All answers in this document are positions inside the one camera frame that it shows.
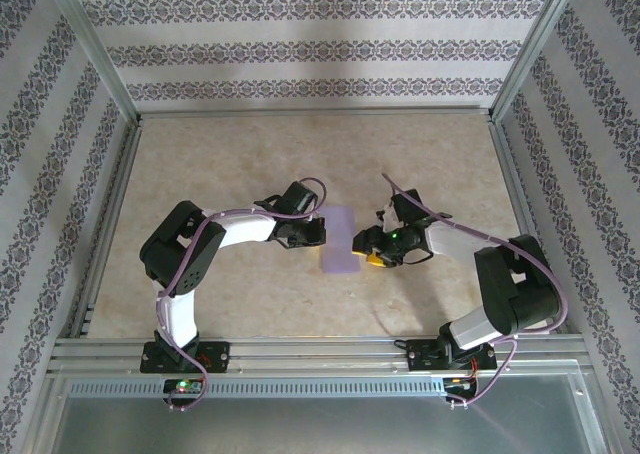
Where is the lilac paper sheet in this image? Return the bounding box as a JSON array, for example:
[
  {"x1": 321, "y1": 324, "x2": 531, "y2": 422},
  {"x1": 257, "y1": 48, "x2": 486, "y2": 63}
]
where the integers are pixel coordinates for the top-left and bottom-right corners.
[{"x1": 319, "y1": 206, "x2": 362, "y2": 275}]

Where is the grey metal sheet tray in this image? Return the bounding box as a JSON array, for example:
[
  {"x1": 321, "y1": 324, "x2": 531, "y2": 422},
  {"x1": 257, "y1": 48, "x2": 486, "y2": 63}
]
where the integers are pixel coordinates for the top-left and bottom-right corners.
[{"x1": 29, "y1": 371, "x2": 619, "y2": 454}]

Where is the controller board with orange light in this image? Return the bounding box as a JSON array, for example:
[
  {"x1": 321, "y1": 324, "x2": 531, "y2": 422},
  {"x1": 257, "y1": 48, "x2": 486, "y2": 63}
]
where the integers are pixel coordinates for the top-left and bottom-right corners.
[{"x1": 443, "y1": 376, "x2": 480, "y2": 393}]

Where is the controller board with green light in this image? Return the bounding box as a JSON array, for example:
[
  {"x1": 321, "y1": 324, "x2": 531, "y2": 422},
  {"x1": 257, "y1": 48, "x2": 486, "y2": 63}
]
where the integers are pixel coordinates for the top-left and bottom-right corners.
[{"x1": 163, "y1": 377, "x2": 205, "y2": 396}]

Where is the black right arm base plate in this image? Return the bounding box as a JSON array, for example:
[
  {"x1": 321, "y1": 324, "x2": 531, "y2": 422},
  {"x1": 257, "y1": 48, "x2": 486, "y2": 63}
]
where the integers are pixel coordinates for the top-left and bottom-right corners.
[{"x1": 407, "y1": 337, "x2": 497, "y2": 373}]

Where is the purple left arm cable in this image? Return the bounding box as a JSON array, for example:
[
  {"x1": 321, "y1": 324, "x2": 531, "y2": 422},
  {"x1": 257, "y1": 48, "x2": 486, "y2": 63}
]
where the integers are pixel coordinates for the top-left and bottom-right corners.
[{"x1": 157, "y1": 176, "x2": 331, "y2": 413}]

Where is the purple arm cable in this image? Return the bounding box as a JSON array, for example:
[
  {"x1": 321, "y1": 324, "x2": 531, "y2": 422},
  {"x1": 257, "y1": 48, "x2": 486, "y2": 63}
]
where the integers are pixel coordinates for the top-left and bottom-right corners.
[
  {"x1": 157, "y1": 176, "x2": 331, "y2": 413},
  {"x1": 381, "y1": 172, "x2": 569, "y2": 409}
]

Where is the aluminium back table rail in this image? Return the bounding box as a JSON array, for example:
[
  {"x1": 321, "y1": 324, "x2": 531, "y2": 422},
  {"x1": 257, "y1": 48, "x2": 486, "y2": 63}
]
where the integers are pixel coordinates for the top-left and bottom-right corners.
[{"x1": 134, "y1": 104, "x2": 496, "y2": 121}]

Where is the aluminium table rail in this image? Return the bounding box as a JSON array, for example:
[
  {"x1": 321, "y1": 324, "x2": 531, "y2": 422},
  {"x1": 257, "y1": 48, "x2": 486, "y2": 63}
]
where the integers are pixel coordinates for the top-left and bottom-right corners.
[
  {"x1": 487, "y1": 116, "x2": 571, "y2": 336},
  {"x1": 134, "y1": 104, "x2": 496, "y2": 121},
  {"x1": 69, "y1": 116, "x2": 146, "y2": 340}
]

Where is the grey slotted cable duct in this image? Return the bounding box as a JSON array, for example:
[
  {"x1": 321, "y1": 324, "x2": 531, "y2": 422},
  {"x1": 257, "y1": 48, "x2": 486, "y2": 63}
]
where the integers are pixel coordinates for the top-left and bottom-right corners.
[{"x1": 67, "y1": 377, "x2": 446, "y2": 400}]

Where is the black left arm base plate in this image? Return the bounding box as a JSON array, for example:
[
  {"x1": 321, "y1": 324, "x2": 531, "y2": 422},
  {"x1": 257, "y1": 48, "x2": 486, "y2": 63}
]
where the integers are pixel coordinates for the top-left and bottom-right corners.
[{"x1": 140, "y1": 341, "x2": 231, "y2": 374}]

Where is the aluminium right table rail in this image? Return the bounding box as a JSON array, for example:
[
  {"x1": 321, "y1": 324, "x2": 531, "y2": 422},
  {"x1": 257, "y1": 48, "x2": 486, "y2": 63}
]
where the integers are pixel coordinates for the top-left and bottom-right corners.
[{"x1": 487, "y1": 116, "x2": 571, "y2": 336}]

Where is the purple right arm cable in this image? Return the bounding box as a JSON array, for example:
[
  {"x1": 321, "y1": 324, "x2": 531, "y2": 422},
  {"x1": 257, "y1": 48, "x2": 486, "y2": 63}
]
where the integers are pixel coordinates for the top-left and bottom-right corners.
[{"x1": 381, "y1": 172, "x2": 569, "y2": 409}]

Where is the aluminium left table rail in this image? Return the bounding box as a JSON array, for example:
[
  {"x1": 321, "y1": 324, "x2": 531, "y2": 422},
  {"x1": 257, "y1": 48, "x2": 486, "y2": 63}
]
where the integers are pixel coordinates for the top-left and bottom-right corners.
[{"x1": 69, "y1": 116, "x2": 146, "y2": 340}]

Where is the aluminium right corner post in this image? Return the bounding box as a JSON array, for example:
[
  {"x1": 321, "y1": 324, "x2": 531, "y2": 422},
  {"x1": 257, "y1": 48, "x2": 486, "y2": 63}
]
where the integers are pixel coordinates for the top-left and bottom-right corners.
[{"x1": 489, "y1": 0, "x2": 591, "y2": 123}]

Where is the aluminium corner post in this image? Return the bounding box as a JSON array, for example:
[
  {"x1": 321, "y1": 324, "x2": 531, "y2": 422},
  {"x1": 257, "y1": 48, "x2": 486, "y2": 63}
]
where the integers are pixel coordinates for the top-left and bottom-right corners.
[
  {"x1": 489, "y1": 0, "x2": 591, "y2": 123},
  {"x1": 42, "y1": 0, "x2": 141, "y2": 123}
]

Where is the aluminium left corner post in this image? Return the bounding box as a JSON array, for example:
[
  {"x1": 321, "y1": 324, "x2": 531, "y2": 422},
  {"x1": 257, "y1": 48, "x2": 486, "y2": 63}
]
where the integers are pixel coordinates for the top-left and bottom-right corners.
[{"x1": 42, "y1": 0, "x2": 141, "y2": 123}]

